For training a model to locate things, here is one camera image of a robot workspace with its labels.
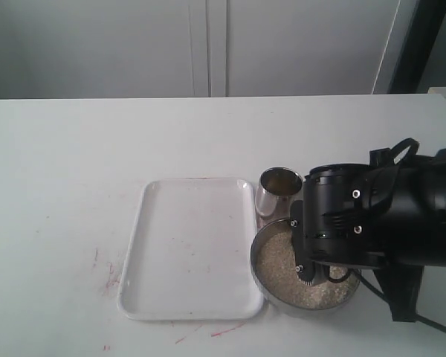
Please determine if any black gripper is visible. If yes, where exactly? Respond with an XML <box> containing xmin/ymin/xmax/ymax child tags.
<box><xmin>289</xmin><ymin>161</ymin><xmax>390</xmax><ymax>288</ymax></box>

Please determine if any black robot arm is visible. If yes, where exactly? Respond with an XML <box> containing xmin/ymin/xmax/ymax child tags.
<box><xmin>291</xmin><ymin>142</ymin><xmax>446</xmax><ymax>285</ymax></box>

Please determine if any beige granular powder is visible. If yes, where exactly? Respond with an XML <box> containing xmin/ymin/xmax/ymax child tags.
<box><xmin>256</xmin><ymin>231</ymin><xmax>358</xmax><ymax>309</ymax></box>

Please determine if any wide steel rice bowl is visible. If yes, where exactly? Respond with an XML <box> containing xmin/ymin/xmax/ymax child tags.
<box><xmin>250</xmin><ymin>219</ymin><xmax>359</xmax><ymax>317</ymax></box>

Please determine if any small steel cup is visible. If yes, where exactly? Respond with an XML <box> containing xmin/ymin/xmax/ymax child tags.
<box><xmin>255</xmin><ymin>167</ymin><xmax>303</xmax><ymax>219</ymax></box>

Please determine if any white rectangular tray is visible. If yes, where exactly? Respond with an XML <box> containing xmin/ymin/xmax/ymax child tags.
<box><xmin>117</xmin><ymin>178</ymin><xmax>264</xmax><ymax>321</ymax></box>

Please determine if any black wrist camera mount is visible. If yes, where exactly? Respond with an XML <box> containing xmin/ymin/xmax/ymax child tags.
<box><xmin>374</xmin><ymin>265</ymin><xmax>424</xmax><ymax>323</ymax></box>

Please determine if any black cable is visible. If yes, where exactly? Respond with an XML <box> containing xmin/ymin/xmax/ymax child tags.
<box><xmin>358</xmin><ymin>138</ymin><xmax>446</xmax><ymax>332</ymax></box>

